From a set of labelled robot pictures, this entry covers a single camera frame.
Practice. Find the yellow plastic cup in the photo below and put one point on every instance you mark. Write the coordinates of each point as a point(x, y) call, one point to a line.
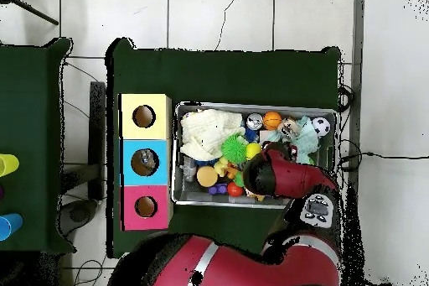
point(8, 164)

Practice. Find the wooden box with three holes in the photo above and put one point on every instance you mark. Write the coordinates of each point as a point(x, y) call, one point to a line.
point(157, 125)

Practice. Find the dark green table cloth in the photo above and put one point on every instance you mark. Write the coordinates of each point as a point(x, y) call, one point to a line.
point(234, 78)

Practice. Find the cream yellow waffle cloth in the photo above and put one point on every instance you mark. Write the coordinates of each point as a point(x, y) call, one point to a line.
point(207, 131)

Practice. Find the green cloth side table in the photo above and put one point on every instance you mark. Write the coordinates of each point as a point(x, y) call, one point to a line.
point(30, 115)

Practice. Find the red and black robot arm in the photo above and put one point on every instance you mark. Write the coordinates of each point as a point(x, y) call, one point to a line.
point(295, 178)

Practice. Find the red orange ball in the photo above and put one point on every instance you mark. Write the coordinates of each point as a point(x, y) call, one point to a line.
point(235, 189)

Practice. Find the crushed clear plastic bottle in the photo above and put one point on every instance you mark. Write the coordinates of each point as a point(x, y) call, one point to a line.
point(146, 159)

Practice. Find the orange toy basketball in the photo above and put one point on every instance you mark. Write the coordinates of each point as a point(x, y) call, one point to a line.
point(272, 120)

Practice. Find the black tripod leg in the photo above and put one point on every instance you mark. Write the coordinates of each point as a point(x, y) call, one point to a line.
point(33, 10)

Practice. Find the white and black soccer ball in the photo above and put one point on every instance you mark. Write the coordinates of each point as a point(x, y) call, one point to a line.
point(321, 126)

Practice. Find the blue plastic cup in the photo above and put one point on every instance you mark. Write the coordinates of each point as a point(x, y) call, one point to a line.
point(10, 226)

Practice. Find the orange round foam ball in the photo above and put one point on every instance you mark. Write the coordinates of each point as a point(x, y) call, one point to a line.
point(207, 176)

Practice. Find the yellow smiley ball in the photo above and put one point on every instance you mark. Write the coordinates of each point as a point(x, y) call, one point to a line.
point(253, 150)

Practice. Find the mint green waffle cloth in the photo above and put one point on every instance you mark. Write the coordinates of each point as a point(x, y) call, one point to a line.
point(306, 141)

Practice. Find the green spiky toy with eyes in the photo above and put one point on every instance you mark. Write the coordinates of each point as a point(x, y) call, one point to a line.
point(234, 148)

